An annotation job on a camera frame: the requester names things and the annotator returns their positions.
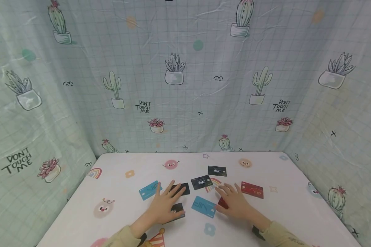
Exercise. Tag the person's left index finger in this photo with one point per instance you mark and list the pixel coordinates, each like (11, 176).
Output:
(179, 192)

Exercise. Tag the person's left middle finger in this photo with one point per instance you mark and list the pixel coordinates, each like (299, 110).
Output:
(171, 188)

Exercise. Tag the person's right forearm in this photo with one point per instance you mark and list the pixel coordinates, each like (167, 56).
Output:
(281, 236)

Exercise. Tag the red plastic card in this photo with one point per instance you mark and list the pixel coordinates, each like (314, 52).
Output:
(253, 190)
(222, 203)

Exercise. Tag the person's left fingers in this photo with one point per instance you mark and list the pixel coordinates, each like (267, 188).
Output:
(158, 191)

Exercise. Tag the person's left hand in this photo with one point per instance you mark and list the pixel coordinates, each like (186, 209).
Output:
(162, 209)

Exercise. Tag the person's right index finger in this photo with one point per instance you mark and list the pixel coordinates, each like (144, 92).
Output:
(222, 192)

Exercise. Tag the person's left thumb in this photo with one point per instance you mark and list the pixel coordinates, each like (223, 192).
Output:
(177, 214)

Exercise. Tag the person's right thumb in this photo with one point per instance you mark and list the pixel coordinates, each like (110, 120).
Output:
(221, 209)

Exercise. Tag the person's right ring finger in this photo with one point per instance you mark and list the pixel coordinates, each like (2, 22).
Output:
(238, 190)

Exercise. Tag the person's right hand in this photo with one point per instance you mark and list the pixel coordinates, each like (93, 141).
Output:
(236, 206)

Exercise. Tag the person's right middle finger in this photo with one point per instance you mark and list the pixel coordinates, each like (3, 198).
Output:
(230, 190)

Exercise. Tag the person's left forearm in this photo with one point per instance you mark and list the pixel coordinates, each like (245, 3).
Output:
(125, 237)

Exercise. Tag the black plastic card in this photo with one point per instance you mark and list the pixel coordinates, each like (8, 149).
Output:
(185, 189)
(217, 171)
(201, 182)
(178, 207)

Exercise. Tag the blue plastic card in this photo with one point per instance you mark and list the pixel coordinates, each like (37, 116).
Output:
(148, 190)
(204, 206)

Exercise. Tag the black wrist band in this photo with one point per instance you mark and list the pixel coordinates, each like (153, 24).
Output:
(142, 239)
(257, 233)

